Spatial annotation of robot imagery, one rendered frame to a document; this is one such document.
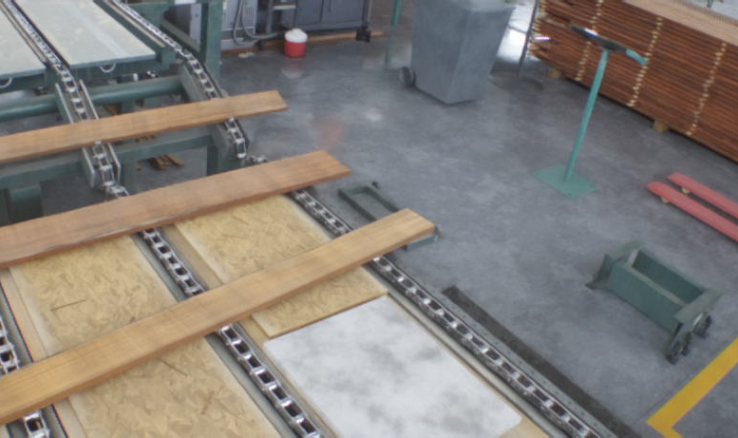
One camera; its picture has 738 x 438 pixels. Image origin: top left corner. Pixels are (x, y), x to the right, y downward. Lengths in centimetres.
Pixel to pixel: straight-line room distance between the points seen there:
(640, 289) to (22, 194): 315
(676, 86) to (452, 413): 549
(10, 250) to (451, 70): 443
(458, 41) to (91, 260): 422
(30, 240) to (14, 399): 69
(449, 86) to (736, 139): 276
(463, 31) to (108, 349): 450
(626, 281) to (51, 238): 296
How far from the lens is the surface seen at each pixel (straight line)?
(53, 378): 182
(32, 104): 315
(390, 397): 184
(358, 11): 791
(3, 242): 233
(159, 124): 293
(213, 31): 540
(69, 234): 232
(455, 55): 587
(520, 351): 342
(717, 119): 678
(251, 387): 184
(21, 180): 288
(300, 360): 190
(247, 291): 205
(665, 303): 384
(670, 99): 697
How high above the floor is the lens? 217
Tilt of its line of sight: 31 degrees down
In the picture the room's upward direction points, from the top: 10 degrees clockwise
